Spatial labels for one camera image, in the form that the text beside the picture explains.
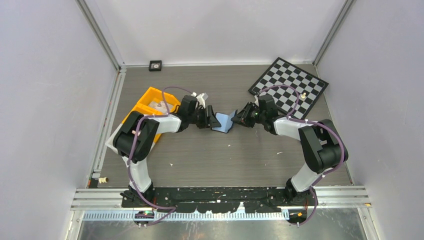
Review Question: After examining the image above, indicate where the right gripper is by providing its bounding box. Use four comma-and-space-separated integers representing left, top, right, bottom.
231, 102, 266, 128

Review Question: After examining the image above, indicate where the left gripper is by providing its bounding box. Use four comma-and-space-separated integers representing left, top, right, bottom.
188, 105, 221, 129

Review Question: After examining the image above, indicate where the black leather card holder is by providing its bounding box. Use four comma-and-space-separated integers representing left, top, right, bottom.
211, 110, 238, 134

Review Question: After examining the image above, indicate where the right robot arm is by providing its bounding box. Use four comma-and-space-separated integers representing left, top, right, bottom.
231, 95, 349, 205

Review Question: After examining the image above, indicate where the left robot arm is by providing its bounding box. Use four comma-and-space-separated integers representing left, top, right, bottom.
111, 95, 221, 207

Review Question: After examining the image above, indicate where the silver credit card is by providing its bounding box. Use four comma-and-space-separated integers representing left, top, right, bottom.
148, 100, 173, 114

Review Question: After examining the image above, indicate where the yellow plastic bin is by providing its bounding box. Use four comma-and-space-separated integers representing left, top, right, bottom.
135, 87, 180, 115
113, 107, 164, 145

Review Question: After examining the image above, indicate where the black white chessboard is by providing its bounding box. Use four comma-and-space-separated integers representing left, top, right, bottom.
248, 57, 329, 120

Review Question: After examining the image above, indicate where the small black square box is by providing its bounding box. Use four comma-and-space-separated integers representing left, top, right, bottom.
148, 60, 163, 72

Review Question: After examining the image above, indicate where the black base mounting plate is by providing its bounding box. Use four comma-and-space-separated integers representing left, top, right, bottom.
120, 186, 315, 214

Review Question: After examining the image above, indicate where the white plastic tray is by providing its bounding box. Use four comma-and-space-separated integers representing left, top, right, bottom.
104, 123, 123, 155

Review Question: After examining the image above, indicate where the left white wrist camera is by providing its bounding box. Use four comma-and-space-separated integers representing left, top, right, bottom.
191, 92, 208, 109

